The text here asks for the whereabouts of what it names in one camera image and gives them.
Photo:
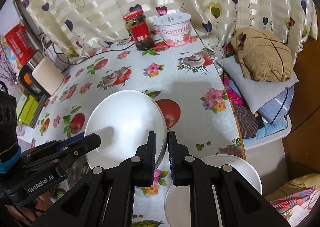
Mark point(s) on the striped storage box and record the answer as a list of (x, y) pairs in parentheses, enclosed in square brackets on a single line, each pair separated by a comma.
[(39, 105)]

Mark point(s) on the white electric kettle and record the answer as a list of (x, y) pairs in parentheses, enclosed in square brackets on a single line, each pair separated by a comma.
[(40, 76)]

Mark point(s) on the white plate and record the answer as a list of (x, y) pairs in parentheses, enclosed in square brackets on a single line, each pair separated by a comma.
[(177, 198), (123, 121)]

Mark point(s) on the pink twig branches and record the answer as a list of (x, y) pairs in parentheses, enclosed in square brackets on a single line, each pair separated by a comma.
[(7, 71)]

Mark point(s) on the person's left hand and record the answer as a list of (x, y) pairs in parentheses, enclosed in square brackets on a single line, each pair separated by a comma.
[(26, 215)]

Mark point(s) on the blue folded clothes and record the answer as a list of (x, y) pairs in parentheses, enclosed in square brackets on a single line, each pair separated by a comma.
[(270, 118)]

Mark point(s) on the cream heart pattern curtain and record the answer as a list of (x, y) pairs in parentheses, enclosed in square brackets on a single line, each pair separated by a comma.
[(79, 27)]

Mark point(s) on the lime green box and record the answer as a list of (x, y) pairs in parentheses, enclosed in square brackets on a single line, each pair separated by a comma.
[(26, 108)]

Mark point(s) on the white yogurt tub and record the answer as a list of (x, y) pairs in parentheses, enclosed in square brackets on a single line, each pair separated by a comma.
[(174, 28)]

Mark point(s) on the red carton box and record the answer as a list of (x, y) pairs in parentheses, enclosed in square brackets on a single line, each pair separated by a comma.
[(18, 42)]

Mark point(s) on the tan knitted garment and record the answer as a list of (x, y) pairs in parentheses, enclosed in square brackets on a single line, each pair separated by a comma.
[(262, 55)]

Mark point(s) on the white plastic storage bin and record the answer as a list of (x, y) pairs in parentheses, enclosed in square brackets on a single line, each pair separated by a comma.
[(267, 156)]

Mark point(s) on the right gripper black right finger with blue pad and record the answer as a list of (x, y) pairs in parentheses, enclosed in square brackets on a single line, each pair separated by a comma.
[(175, 159)]

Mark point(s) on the red lid sauce jar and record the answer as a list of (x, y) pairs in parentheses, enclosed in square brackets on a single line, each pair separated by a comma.
[(135, 23)]

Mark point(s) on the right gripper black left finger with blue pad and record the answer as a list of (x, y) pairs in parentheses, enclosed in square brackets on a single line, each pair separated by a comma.
[(104, 197)]

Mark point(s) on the plaid cloth bottom right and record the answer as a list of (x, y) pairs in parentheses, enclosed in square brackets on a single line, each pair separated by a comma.
[(296, 207)]

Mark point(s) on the floral plastic tablecloth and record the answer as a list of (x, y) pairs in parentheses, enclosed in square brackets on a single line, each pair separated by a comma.
[(183, 81)]

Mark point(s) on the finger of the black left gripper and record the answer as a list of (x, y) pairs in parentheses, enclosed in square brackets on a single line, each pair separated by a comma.
[(79, 145)]

